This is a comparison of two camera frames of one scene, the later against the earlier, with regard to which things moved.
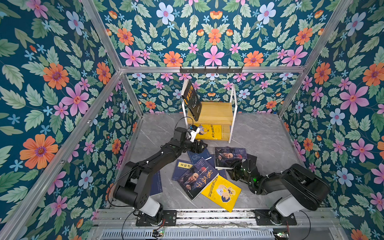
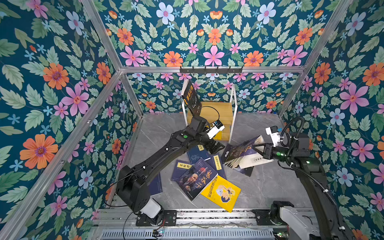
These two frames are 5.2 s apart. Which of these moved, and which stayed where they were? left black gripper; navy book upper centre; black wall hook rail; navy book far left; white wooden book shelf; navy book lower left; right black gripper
Moved: right black gripper; left black gripper
Stayed: navy book upper centre; black wall hook rail; white wooden book shelf; navy book far left; navy book lower left
